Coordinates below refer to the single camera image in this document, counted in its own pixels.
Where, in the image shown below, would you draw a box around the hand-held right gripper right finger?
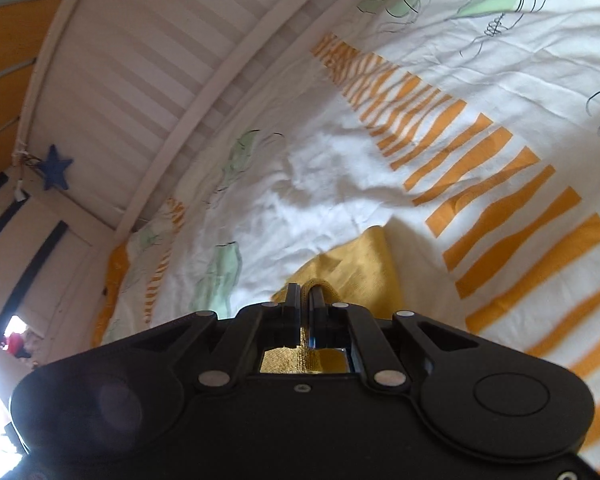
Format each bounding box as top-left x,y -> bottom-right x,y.
310,284 -> 481,394

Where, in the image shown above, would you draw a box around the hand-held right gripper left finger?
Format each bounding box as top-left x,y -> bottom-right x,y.
128,283 -> 302,394

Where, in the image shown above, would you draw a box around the yellow knit sweater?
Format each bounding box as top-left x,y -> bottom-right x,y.
259,225 -> 400,376

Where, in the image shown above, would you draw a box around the orange bed sheet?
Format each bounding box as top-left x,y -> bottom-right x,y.
90,242 -> 131,348

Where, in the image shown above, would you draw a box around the leaf print duvet cover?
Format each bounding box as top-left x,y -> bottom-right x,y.
92,0 -> 600,478

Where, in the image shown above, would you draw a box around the blue star decoration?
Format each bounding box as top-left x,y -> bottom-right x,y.
35,144 -> 75,192

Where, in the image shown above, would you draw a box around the white wooden bed frame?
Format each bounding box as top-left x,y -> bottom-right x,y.
0,0 -> 396,361

